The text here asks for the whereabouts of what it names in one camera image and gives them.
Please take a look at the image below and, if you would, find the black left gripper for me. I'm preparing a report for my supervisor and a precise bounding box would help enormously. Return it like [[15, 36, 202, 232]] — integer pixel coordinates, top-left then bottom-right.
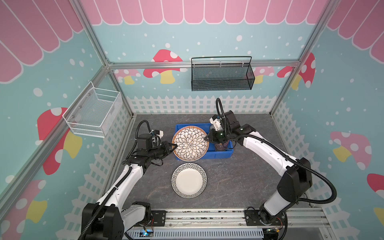
[[148, 140, 178, 160]]

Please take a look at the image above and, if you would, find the red transparent plastic cup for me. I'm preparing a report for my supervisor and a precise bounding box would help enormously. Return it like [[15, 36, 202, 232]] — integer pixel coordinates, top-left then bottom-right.
[[215, 141, 229, 152]]

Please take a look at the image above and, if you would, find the brown floral pattern plate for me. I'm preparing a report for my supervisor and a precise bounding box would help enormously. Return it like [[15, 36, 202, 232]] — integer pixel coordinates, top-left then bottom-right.
[[172, 126, 209, 162]]

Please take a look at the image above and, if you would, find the white plate black rim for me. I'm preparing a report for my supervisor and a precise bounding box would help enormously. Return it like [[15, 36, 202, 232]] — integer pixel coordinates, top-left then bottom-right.
[[171, 163, 208, 199]]

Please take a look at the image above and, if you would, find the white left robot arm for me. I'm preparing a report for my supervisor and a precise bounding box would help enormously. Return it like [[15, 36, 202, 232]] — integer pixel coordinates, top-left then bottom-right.
[[79, 120, 177, 240]]

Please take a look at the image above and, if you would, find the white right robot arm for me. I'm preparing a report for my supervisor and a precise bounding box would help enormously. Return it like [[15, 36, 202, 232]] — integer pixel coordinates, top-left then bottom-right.
[[205, 98, 337, 226]]

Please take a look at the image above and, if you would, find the blue plastic bin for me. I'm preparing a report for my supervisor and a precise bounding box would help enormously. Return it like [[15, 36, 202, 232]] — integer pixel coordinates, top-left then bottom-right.
[[175, 123, 234, 160]]

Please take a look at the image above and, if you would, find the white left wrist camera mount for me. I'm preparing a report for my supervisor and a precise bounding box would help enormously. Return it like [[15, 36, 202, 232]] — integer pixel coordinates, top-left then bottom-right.
[[150, 130, 164, 142]]

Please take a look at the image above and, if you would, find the black mesh wall basket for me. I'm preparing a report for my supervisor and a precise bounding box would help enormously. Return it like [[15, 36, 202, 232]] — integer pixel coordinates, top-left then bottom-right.
[[191, 56, 256, 92]]

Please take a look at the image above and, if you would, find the white wire wall basket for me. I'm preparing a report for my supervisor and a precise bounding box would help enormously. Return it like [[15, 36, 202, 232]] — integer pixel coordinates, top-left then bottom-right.
[[63, 82, 123, 138]]

